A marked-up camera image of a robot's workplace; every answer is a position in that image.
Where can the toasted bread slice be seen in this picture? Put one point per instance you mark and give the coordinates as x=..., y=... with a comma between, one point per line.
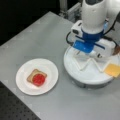
x=34, y=72

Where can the white round plate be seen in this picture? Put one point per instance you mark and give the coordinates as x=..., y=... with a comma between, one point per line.
x=40, y=64

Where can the brown meat patty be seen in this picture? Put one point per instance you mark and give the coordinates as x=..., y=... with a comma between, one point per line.
x=116, y=50

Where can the red tomato slice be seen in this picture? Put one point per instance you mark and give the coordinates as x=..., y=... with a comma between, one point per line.
x=38, y=79

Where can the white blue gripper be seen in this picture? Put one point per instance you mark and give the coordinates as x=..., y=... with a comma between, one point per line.
x=95, y=44

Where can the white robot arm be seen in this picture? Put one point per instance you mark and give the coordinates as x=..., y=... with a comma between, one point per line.
x=97, y=19

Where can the yellow cheese slice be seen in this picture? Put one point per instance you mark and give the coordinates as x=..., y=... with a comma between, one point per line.
x=113, y=70

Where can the white divided serving tray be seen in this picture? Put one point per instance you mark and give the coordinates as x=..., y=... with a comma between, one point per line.
x=86, y=70

